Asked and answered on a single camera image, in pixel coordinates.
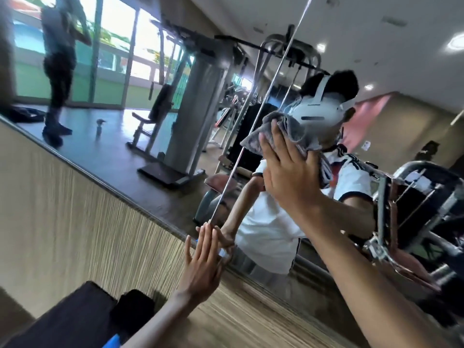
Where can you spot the person's right hand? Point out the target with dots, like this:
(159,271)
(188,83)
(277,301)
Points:
(293,181)

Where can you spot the person's left hand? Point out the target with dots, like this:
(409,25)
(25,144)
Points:
(201,268)

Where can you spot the person's left little finger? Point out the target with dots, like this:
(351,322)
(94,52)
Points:
(188,251)

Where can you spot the person's right thumb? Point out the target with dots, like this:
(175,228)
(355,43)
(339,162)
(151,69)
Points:
(266,177)

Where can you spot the person's left thumb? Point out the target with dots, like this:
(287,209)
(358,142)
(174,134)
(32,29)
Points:
(227,256)

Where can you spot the person's right middle finger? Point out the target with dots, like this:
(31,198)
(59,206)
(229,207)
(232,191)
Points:
(278,135)

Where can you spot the person's left middle finger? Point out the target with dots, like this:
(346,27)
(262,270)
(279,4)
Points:
(208,241)

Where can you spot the grey cleaning cloth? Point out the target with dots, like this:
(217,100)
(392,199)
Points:
(290,132)

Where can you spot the person's right forearm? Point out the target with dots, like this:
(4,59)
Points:
(362,282)

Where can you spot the person's left forearm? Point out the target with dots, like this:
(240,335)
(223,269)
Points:
(159,322)

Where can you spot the round ceiling light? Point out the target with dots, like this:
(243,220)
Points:
(368,87)
(321,47)
(456,42)

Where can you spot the black padded seat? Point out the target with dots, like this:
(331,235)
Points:
(72,318)

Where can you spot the small spray bottle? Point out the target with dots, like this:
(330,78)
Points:
(99,128)

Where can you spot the black bag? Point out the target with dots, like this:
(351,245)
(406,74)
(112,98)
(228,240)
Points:
(25,114)

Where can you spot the wall mirror panel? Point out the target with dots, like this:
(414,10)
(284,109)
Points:
(398,115)
(119,141)

